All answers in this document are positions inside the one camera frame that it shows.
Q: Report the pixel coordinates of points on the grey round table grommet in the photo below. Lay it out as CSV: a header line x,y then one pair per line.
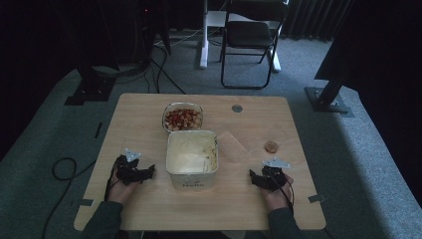
x,y
237,108

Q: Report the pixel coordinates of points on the small round cookie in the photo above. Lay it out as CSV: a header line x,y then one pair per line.
x,y
271,147

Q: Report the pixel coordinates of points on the small black floor strip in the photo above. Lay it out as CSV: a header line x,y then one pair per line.
x,y
98,130

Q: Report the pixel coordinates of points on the person's left hand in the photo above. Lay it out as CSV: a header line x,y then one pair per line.
x,y
121,192

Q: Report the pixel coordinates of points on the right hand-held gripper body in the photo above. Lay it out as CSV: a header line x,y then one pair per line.
x,y
274,176

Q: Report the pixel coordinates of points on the white square container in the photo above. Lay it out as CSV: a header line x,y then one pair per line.
x,y
191,156

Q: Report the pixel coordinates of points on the black metal stand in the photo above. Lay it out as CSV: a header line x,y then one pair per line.
x,y
331,89

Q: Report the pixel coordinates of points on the person's right hand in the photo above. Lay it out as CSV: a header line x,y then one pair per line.
x,y
277,199

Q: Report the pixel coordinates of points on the dark curtain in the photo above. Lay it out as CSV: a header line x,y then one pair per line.
x,y
312,18

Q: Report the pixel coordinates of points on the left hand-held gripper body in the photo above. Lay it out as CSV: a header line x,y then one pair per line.
x,y
127,169

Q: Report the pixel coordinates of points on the glass bowl of food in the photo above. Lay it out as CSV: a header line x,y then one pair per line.
x,y
182,118

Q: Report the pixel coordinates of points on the black stand base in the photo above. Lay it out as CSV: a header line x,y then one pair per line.
x,y
91,89

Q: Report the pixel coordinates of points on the black folding chair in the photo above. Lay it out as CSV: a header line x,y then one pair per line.
x,y
249,35

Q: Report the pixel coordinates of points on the grey tape strip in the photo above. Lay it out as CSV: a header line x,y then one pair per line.
x,y
86,202
316,198

